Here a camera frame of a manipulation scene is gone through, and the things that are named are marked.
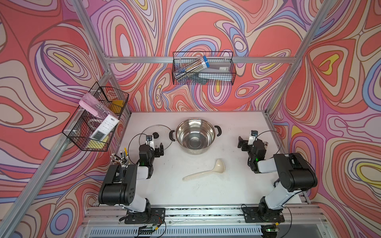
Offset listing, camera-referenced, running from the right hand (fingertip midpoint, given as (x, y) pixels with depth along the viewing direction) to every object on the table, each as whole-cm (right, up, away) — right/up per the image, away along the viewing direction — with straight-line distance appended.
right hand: (247, 140), depth 96 cm
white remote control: (-78, +8, -27) cm, 83 cm away
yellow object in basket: (-77, +20, -18) cm, 82 cm away
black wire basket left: (-83, +11, -26) cm, 88 cm away
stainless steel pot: (-34, +2, +9) cm, 35 cm away
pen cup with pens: (-72, -8, -21) cm, 76 cm away
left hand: (-60, -2, -3) cm, 60 cm away
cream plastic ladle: (-19, -17, -6) cm, 26 cm away
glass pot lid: (-60, +3, +11) cm, 61 cm away
